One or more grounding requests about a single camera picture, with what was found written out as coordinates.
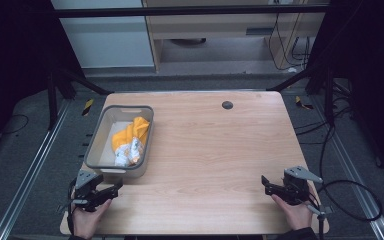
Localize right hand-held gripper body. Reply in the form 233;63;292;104
281;165;333;216

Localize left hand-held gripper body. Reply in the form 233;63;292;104
57;168;105;213

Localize person's right hand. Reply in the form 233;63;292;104
271;193;315;232

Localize person's left hand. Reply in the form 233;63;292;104
71;198;113;240

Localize grey plastic basket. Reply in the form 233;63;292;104
83;104;155;179

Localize yellow and white cloth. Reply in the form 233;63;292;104
110;115;151;168

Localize yellow and black tape strip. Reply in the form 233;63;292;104
81;98;95;117
294;95;315;111

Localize black metal stand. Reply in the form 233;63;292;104
45;67;115;132
265;63;336;127

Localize white cabinet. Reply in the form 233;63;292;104
50;0;156;70

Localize light wooden desk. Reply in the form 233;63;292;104
141;0;332;73

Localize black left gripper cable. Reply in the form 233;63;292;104
66;179;78;236

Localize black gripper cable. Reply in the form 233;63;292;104
66;179;78;236
317;123;384;223

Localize aluminium floor rail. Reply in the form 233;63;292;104
0;99;72;240
311;95;384;240

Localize black floor cables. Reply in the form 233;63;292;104
294;95;354;146

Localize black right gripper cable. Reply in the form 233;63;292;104
317;123;384;223

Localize thin black floor cable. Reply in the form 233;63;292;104
0;113;30;136

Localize black hanging cables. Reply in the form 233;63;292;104
267;12;312;72

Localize black horizontal frame bar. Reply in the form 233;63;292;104
51;3;332;20

